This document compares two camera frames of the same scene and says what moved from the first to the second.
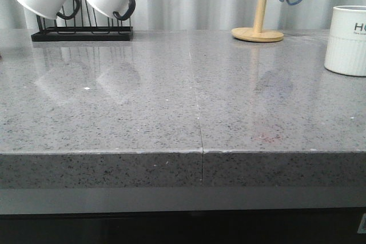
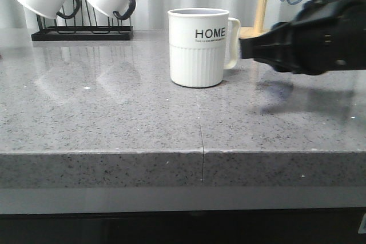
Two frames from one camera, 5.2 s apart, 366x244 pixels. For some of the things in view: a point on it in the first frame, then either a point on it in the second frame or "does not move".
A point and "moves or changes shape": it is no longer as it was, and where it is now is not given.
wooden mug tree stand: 255,34 does not move
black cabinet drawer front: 329,226 does not move
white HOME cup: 345,51 moves or changes shape
